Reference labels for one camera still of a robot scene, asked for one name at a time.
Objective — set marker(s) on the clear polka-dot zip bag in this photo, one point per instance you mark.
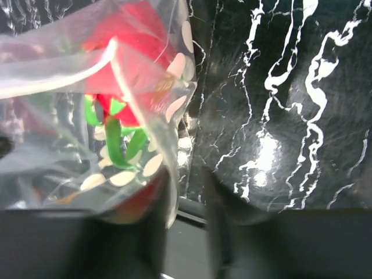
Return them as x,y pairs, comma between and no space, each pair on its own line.
51,158

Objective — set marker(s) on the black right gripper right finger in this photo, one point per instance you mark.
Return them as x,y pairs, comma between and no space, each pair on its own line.
247,242

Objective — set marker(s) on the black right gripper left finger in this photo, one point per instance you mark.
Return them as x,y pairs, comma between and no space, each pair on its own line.
128,242

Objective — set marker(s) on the red toy pepper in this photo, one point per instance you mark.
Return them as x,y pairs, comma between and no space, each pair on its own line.
149,64

